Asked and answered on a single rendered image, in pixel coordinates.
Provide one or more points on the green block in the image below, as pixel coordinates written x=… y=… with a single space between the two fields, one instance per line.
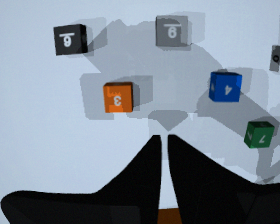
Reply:
x=258 y=134

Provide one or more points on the blue block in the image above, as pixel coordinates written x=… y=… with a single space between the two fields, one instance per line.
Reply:
x=225 y=86

